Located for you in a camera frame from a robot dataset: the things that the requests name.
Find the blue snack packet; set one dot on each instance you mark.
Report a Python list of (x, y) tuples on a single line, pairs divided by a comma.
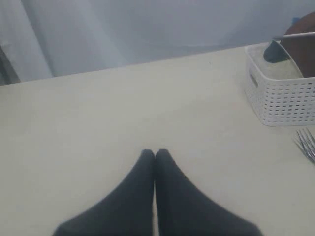
[(295, 20)]

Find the silver fork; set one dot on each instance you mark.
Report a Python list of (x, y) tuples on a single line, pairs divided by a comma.
[(305, 141)]

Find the brown round plate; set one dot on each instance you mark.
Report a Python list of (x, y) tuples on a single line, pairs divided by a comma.
[(302, 50)]

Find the white perforated plastic basket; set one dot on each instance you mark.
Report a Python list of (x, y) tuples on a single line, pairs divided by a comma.
[(286, 102)]

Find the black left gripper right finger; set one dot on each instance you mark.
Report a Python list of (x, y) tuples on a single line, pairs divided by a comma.
[(183, 210)]

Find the silver table knife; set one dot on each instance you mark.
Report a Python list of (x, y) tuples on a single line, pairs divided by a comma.
[(290, 36)]

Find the white backdrop curtain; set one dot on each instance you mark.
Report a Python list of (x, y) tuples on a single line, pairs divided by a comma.
[(42, 39)]

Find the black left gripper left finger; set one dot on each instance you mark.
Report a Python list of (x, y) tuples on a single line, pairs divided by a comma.
[(126, 211)]

